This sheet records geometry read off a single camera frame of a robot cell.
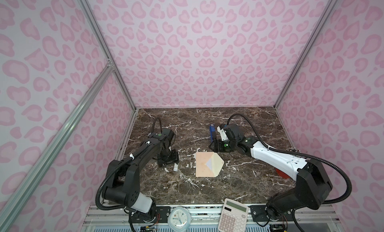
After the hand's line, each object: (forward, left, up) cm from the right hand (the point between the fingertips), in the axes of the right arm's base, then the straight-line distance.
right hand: (213, 146), depth 82 cm
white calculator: (-31, -9, -11) cm, 35 cm away
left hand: (-6, +22, -7) cm, 24 cm away
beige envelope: (-5, +3, -14) cm, 15 cm away
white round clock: (-33, +17, -10) cm, 38 cm away
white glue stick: (-7, +22, -12) cm, 26 cm away
